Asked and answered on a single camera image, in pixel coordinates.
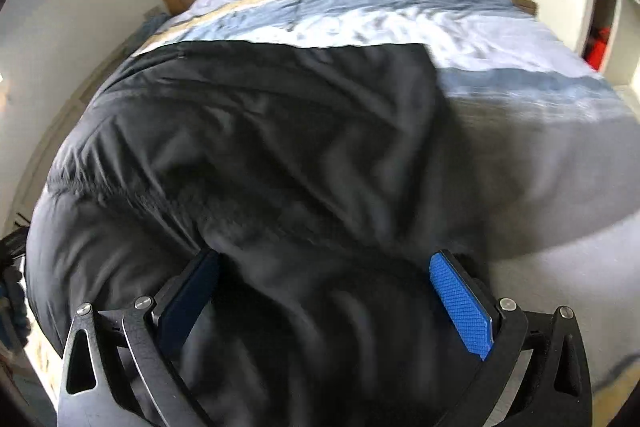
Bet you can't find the red bag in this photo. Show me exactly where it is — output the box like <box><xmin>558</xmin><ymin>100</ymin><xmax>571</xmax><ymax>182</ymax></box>
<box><xmin>584</xmin><ymin>27</ymin><xmax>613</xmax><ymax>68</ymax></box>

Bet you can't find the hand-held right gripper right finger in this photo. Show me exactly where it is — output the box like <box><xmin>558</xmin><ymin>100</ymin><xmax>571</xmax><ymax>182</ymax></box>
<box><xmin>429</xmin><ymin>249</ymin><xmax>594</xmax><ymax>427</ymax></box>

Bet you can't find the person's left hand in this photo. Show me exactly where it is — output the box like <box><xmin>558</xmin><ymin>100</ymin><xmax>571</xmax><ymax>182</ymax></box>
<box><xmin>0</xmin><ymin>266</ymin><xmax>30</xmax><ymax>350</ymax></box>

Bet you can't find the grey cloth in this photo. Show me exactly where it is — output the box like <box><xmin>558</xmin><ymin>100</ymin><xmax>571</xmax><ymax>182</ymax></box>
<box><xmin>137</xmin><ymin>7</ymin><xmax>172</xmax><ymax>46</ymax></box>

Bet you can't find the black puffer jacket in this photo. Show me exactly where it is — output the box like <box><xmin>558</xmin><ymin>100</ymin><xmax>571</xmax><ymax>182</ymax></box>
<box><xmin>24</xmin><ymin>39</ymin><xmax>501</xmax><ymax>427</ymax></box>

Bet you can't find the striped duvet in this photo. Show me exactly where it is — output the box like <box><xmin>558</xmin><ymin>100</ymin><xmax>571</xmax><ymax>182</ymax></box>
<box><xmin>131</xmin><ymin>0</ymin><xmax>640</xmax><ymax>408</ymax></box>

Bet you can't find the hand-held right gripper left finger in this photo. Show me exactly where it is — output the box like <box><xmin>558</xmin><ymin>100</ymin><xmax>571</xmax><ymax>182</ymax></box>
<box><xmin>57</xmin><ymin>248</ymin><xmax>222</xmax><ymax>427</ymax></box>

